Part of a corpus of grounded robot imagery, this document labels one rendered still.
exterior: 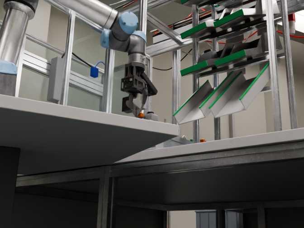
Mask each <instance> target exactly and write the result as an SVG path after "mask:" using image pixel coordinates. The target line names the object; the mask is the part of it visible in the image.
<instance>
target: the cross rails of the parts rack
mask: <svg viewBox="0 0 304 228"><path fill-rule="evenodd" d="M220 1H223V0H210V1H207V2H204V3H202V4H200V5H197V10H199V9H202V8H204V7H207V6H210V5H213V4H215V3H218V2H220ZM244 1H247V0H235V1H232V2H229V3H227V4H224V5H221V6H219V7H216V8H215V10H216V11H220V10H223V9H225V8H228V7H231V6H233V5H237V4H239V3H242V2H244ZM263 22H265V23H263ZM281 22H282V19H281V18H278V19H275V20H274V24H278V23H281ZM260 23H262V24H260ZM257 24H259V25H257ZM253 25H256V26H253ZM251 26H253V27H251ZM248 27H250V28H248ZM265 27H267V22H266V16H265V17H262V18H259V19H256V20H253V21H250V22H247V23H244V24H241V25H237V26H234V27H231V28H228V29H225V30H222V31H219V32H216V33H213V34H210V35H207V36H204V37H201V38H197V42H198V43H200V42H203V41H206V40H210V39H213V38H216V37H219V36H220V37H219V38H216V41H217V42H219V41H223V40H225V39H229V38H232V37H236V36H238V35H242V34H245V33H248V32H251V31H255V30H258V29H261V28H265ZM244 28H246V29H244ZM242 29H243V30H242ZM238 30H240V31H238ZM235 31H237V32H235ZM232 32H234V33H232ZM229 33H230V34H229ZM225 34H227V35H225ZM222 35H224V36H222ZM276 56H277V59H280V58H283V57H285V53H280V54H277V55H276ZM268 61H270V59H269V55H267V56H263V57H259V58H255V59H251V60H248V61H244V62H240V63H236V64H232V65H229V66H224V67H221V68H217V69H214V70H210V71H206V72H202V73H199V74H197V77H198V78H201V77H205V76H210V75H213V74H221V73H225V72H228V71H233V70H236V69H240V68H244V67H249V66H253V65H256V64H260V63H264V62H268Z"/></svg>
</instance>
